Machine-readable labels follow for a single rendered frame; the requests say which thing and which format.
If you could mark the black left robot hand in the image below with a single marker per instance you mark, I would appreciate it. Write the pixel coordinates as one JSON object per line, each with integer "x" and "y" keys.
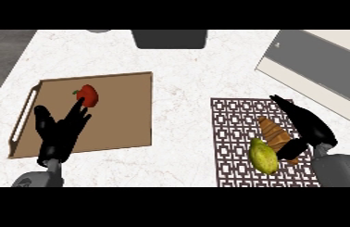
{"x": 58, "y": 135}

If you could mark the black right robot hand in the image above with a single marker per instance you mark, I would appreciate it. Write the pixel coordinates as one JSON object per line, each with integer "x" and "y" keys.
{"x": 306, "y": 122}

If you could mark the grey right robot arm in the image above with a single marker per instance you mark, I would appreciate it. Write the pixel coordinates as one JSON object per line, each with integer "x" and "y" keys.
{"x": 328, "y": 168}

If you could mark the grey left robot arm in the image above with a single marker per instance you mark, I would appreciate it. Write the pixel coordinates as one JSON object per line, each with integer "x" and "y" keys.
{"x": 40, "y": 176}

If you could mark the brown croissant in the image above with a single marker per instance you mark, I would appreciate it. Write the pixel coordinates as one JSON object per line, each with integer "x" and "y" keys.
{"x": 275, "y": 135}

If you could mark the brown patterned placemat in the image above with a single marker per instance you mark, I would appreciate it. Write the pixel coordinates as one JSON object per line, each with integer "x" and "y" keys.
{"x": 254, "y": 144}

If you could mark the grey and cream tiered shelf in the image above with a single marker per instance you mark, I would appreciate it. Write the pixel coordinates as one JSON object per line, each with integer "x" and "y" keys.
{"x": 309, "y": 67}

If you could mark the brown wooden cutting board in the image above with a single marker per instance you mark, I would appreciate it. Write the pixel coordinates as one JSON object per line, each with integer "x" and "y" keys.
{"x": 86, "y": 113}

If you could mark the red bell pepper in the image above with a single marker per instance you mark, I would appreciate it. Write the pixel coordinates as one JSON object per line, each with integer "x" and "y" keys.
{"x": 87, "y": 96}

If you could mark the yellow-green pear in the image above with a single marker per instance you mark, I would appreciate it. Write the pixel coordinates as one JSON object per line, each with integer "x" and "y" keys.
{"x": 263, "y": 156}

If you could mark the small grey object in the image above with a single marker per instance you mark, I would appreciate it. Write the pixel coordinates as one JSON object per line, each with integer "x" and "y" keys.
{"x": 99, "y": 31}

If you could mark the dark grey appliance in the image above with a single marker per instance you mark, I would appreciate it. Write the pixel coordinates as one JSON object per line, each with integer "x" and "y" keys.
{"x": 169, "y": 38}

